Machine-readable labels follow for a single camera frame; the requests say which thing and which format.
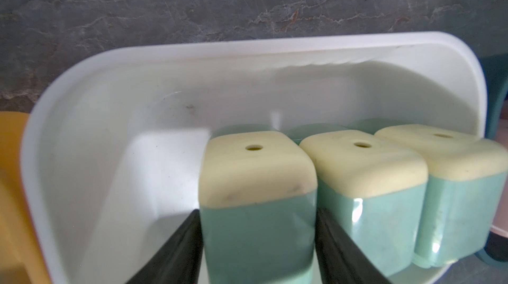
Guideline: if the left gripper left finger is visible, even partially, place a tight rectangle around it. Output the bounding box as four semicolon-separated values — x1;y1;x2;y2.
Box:
128;209;204;284

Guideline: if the green sharpener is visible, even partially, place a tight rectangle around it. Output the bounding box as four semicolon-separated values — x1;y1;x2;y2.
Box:
348;118;508;269
287;123;429;277
198;125;318;283

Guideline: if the white storage box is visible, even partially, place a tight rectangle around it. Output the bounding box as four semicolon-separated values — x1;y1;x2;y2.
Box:
21;32;487;283

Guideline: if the green sharpener bottom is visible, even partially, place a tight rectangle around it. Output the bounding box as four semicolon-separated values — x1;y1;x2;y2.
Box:
287;123;429;277

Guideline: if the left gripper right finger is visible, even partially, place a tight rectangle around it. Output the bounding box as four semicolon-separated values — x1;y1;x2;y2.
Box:
315;208;390;284

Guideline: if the teal storage box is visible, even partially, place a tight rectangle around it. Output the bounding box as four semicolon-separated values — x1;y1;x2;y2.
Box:
476;53;507;269

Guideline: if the yellow storage box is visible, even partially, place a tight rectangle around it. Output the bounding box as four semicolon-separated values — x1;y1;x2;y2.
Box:
1;112;52;283

